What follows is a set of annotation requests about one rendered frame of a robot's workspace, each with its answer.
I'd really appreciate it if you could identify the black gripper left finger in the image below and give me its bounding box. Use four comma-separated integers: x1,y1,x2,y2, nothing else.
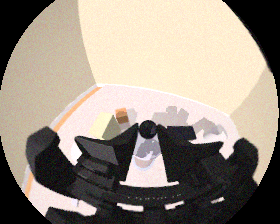
74,123,139,182

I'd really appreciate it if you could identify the glass french press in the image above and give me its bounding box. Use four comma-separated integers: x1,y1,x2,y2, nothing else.
132,121,161,171

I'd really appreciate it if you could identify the brown cube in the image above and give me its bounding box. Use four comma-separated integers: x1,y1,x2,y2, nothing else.
116,108,129,124

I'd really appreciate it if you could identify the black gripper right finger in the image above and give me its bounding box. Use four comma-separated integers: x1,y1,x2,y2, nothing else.
157,123,225,183

